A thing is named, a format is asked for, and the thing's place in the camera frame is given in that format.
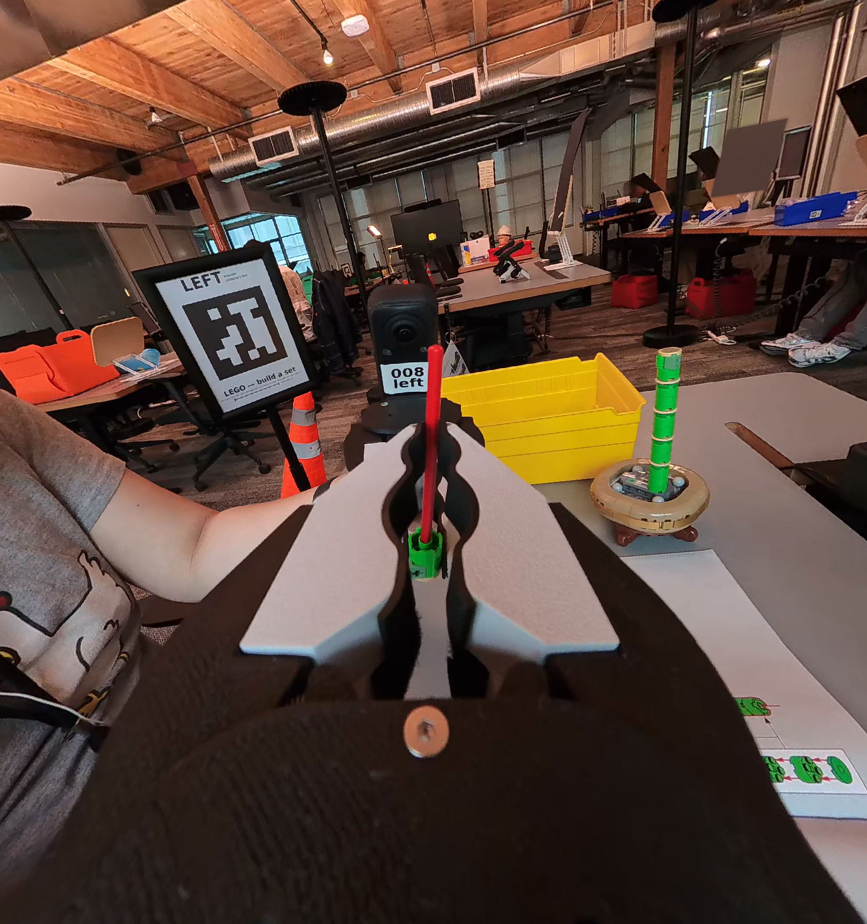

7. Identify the black office chair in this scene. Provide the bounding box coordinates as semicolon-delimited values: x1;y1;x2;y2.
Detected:
188;411;276;493

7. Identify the orange traffic cone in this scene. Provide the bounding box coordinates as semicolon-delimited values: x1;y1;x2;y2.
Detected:
280;392;328;501

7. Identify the toy brick bamboo pot model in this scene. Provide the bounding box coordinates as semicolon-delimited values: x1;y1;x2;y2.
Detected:
590;347;711;547

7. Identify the black floor lamp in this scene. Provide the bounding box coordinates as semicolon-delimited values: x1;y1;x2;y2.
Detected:
0;205;74;333
278;81;370;340
643;0;730;349

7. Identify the blue storage bin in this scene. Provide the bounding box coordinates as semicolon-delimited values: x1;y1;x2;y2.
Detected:
774;190;867;227

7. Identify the instruction booklet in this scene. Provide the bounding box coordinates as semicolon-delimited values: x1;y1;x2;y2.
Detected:
620;549;867;821

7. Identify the black lanyard strap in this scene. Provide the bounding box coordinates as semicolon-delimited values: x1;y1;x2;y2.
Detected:
0;635;110;748

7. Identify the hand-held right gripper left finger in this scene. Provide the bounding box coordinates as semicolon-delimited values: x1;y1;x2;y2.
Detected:
240;424;423;700

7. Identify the person's left forearm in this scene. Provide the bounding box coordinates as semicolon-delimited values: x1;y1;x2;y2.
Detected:
90;469;351;603

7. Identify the orange storage bin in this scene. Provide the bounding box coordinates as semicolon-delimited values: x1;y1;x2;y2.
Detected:
0;329;120;405

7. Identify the dark grey box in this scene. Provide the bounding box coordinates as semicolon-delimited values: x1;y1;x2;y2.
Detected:
780;440;867;539

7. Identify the black framed marker sign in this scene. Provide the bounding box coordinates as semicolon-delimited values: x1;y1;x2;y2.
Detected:
132;242;318;492

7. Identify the grey office desk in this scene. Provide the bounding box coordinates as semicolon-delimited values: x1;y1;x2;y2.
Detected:
441;258;612;315

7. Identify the wooden document stand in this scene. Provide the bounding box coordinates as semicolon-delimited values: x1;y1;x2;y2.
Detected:
90;318;147;371

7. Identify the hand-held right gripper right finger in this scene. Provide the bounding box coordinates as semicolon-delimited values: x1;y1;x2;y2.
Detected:
441;422;620;700

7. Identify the single green round brick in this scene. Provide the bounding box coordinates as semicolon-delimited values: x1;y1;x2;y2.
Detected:
407;529;446;582

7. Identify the red storage bin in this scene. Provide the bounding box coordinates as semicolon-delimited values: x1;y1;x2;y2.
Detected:
610;274;660;310
686;273;757;320

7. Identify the black monitor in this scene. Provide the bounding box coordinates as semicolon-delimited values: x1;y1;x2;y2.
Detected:
390;200;465;250

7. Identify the red plastic rod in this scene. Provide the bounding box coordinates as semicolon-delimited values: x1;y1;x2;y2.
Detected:
419;344;446;544

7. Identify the yellow storage bin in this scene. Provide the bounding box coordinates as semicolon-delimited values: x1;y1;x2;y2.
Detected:
441;352;647;486

